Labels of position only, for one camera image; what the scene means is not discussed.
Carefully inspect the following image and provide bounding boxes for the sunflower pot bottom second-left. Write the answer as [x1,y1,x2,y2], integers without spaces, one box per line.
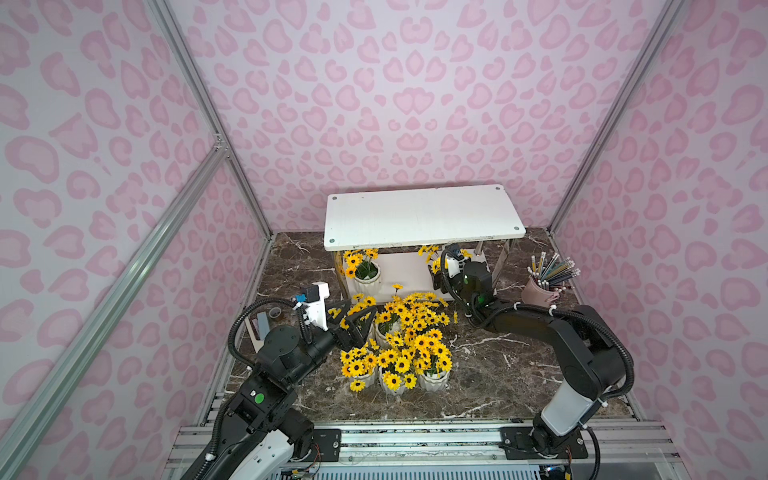
[419,244,473,293]

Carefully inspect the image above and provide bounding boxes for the sunflower pot second-left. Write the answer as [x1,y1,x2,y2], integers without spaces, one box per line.
[399,292,458,334]
[419,244,473,293]

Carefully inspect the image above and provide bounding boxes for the sunflower pot top second-left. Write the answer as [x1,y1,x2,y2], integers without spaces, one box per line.
[399,292,458,334]

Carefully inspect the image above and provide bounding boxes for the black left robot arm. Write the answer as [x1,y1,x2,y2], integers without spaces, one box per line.
[183,301,376,479]

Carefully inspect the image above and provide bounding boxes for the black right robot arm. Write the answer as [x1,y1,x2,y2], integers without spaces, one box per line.
[434,244,635,458]

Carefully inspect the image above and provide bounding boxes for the pink pencil cup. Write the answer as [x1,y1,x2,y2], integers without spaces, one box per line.
[521,251,581,307]

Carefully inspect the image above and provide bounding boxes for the white two-tier shelf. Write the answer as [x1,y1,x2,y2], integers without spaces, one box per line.
[324,184,526,302]

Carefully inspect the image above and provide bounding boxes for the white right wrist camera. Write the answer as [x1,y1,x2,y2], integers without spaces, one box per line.
[444,250,471,278]

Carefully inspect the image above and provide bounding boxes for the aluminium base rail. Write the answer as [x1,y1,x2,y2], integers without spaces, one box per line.
[160,419,691,480]

